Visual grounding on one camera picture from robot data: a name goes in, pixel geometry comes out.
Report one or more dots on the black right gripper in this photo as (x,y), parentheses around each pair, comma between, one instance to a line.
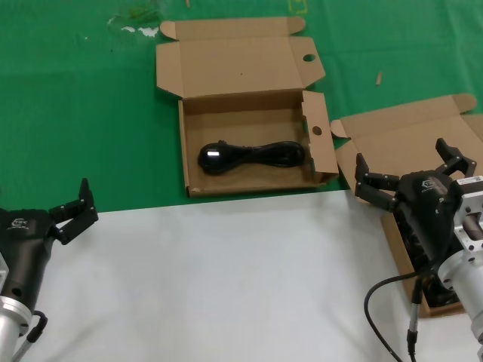
(428,213)

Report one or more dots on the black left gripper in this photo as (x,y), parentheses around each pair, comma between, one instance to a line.
(26,241)

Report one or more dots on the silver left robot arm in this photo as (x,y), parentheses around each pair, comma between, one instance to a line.
(9,324)

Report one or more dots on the open cardboard box holding black parts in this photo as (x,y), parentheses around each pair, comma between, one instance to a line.
(396,132)

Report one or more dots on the open cardboard box with round holes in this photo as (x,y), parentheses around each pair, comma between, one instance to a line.
(245,75)

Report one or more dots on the green table cloth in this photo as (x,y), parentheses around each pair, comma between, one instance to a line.
(75,113)

